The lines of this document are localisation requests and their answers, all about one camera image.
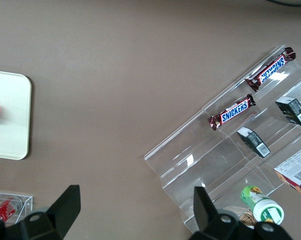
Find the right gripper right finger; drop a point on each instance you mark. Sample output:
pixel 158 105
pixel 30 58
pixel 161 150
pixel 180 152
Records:
pixel 210 225

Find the brown table cover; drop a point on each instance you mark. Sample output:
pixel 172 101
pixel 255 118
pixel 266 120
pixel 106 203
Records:
pixel 103 87

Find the clear acrylic stepped display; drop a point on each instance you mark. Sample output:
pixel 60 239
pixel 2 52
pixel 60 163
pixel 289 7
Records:
pixel 190 160

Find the red can in rack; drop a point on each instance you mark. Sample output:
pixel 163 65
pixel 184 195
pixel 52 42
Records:
pixel 5 211

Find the Snickers chocolate bar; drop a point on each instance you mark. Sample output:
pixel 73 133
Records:
pixel 271 68
pixel 231 113

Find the green bottle with white cap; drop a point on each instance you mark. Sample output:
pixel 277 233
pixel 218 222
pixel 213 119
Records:
pixel 261 205

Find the light tan wicker basket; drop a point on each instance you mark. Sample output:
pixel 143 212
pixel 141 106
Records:
pixel 246 220

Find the small black carton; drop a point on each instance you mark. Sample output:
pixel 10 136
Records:
pixel 253 141
pixel 293 111

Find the red and white carton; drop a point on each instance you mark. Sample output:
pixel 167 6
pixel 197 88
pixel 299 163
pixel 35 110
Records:
pixel 296 172

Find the beige plastic tray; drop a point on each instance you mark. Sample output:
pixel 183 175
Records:
pixel 13 130

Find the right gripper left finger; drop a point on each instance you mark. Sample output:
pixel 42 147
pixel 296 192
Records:
pixel 53 225

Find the clear acrylic bottle rack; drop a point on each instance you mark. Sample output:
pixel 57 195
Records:
pixel 26 202

